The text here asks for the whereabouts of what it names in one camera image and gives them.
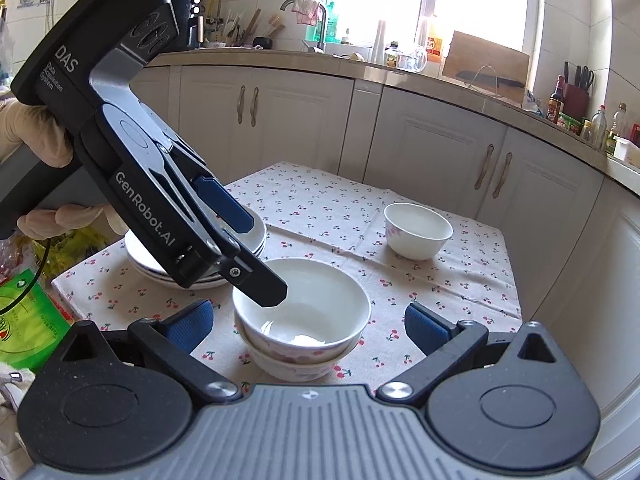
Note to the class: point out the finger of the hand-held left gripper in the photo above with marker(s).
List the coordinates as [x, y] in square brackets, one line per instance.
[225, 205]
[260, 282]

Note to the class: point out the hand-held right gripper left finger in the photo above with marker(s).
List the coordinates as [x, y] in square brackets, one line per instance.
[192, 322]

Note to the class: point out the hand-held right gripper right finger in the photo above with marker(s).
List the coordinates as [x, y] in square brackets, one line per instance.
[425, 325]

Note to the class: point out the white fruit print plate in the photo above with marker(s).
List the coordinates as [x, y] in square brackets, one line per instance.
[256, 232]
[150, 270]

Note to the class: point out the white ceramic bowl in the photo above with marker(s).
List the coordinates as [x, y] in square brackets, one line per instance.
[417, 237]
[295, 367]
[320, 300]

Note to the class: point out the person's left hand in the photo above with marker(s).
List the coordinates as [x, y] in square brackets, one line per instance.
[47, 135]

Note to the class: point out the white cabinet door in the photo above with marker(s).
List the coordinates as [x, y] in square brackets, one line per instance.
[550, 220]
[215, 130]
[615, 285]
[425, 160]
[305, 130]
[160, 100]

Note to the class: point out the cherry print tablecloth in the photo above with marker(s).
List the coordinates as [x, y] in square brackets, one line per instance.
[320, 210]

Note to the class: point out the black electric kettle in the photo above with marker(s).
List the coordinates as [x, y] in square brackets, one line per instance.
[187, 20]

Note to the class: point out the yellow plastic bag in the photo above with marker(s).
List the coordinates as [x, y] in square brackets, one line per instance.
[75, 252]

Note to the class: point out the utensil holder with chopsticks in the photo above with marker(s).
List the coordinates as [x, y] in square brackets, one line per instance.
[240, 27]

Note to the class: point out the green plastic package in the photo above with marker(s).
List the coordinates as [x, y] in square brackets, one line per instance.
[30, 320]

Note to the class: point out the beige kitchen countertop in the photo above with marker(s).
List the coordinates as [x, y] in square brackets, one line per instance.
[350, 67]

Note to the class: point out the pink dish cloth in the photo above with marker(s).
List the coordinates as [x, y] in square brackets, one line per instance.
[306, 12]

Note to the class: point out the chrome kitchen faucet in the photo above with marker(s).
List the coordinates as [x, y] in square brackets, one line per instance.
[322, 20]

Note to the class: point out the green dish soap bottle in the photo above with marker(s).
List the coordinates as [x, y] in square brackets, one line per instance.
[332, 22]

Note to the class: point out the white tall bottle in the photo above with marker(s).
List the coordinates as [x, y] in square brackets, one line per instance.
[378, 42]

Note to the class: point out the glass mug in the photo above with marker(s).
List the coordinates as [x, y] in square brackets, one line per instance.
[411, 60]

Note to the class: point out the dark sauce bottle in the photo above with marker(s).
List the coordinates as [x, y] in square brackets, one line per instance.
[555, 105]

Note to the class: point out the clear condiment bottle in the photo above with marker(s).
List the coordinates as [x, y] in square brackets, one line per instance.
[599, 130]
[618, 130]

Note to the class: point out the orange juice bottle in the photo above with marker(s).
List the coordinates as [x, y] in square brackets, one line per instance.
[434, 40]

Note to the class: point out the white plastic container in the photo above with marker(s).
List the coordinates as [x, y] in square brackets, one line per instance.
[627, 150]

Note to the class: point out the red knife block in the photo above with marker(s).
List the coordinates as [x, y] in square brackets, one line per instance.
[577, 97]

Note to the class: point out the wooden cutting board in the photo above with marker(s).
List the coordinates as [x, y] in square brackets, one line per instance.
[480, 55]

